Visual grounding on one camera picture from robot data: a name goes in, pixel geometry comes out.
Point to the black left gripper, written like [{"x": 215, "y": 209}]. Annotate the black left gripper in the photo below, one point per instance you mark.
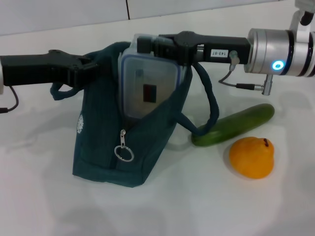
[{"x": 32, "y": 70}]

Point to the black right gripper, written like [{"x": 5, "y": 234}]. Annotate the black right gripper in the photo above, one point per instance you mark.
[{"x": 216, "y": 46}]

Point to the clear lunch box blue rim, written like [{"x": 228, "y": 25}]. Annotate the clear lunch box blue rim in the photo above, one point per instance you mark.
[{"x": 147, "y": 73}]

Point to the dark teal fabric bag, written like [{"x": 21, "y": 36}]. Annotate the dark teal fabric bag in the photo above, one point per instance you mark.
[{"x": 103, "y": 147}]

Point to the green cucumber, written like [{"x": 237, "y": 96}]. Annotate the green cucumber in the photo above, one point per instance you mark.
[{"x": 236, "y": 123}]

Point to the orange pear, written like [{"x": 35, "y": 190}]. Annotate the orange pear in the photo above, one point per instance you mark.
[{"x": 251, "y": 159}]

